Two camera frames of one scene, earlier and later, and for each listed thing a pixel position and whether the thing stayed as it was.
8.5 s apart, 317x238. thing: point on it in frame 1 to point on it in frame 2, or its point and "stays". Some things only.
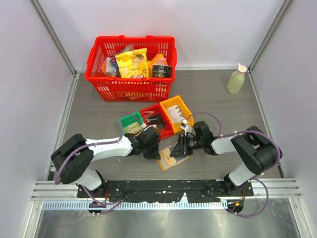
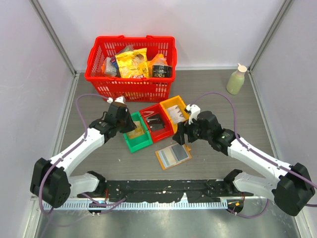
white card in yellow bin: x=175 y=113 stays
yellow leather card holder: x=165 y=160 stays
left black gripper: x=155 y=155 to x=131 y=125
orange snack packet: x=159 y=59 stays
